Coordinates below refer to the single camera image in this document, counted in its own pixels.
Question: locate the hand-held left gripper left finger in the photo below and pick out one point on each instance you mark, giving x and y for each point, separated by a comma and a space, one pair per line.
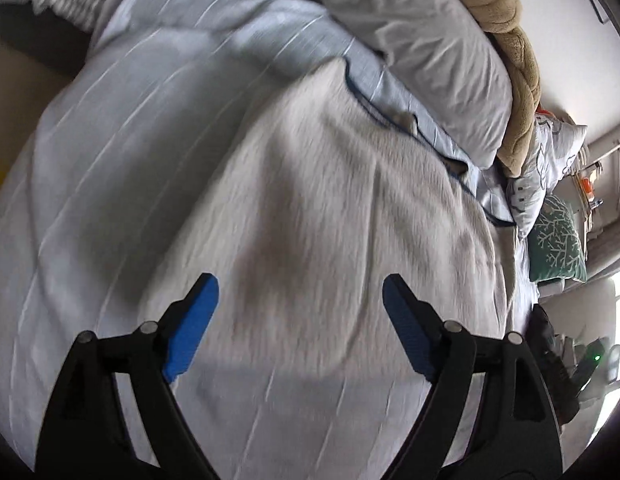
192, 330

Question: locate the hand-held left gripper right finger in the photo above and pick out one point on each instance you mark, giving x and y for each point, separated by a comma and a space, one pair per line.
407, 330

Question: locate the white textured blanket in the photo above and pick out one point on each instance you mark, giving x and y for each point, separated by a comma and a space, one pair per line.
315, 210

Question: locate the green patterned pillow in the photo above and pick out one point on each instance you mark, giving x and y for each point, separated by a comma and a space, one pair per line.
557, 240

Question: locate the light blue checked bed sheet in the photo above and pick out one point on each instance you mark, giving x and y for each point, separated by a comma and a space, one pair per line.
115, 160

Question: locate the orange item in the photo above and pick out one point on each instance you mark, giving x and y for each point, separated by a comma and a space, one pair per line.
588, 187

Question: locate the white printed pillow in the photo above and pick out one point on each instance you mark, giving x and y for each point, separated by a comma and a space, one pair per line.
550, 160

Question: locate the grey pillow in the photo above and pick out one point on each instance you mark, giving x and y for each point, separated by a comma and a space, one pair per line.
415, 35

